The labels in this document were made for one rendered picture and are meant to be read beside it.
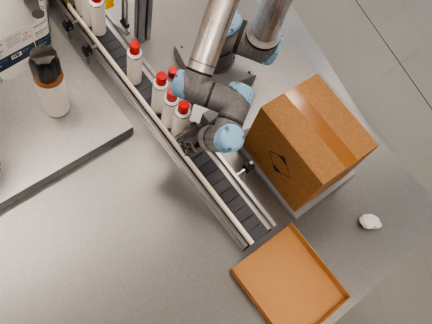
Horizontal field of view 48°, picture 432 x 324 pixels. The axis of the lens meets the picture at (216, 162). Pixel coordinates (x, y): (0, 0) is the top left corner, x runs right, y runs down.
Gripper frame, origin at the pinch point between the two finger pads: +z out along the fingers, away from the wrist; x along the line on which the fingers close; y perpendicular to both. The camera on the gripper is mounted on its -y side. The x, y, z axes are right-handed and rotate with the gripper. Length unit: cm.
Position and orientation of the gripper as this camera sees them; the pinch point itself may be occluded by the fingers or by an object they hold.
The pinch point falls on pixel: (187, 134)
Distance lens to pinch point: 159.3
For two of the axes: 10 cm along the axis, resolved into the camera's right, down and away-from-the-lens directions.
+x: 4.4, 8.6, 2.6
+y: -7.8, 5.1, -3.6
